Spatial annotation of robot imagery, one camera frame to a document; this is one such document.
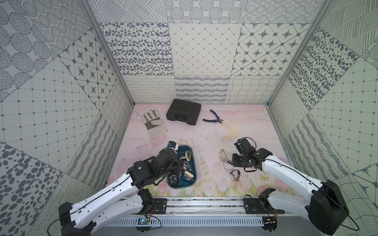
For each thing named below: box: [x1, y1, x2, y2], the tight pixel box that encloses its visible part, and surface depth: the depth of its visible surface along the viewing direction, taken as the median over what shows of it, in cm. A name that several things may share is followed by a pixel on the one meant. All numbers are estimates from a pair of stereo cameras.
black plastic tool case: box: [165, 98, 202, 126], surface depth 112 cm
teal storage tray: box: [166, 145, 197, 189], surface depth 84 cm
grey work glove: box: [141, 109, 168, 139], surface depth 109 cm
